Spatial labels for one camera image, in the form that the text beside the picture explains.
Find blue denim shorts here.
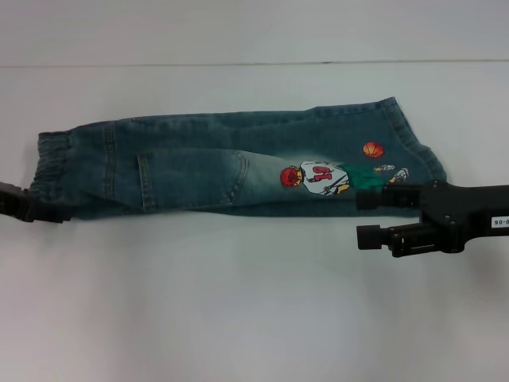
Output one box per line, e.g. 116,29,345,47
37,95,449,222

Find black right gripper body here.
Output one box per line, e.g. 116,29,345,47
415,179,509,256

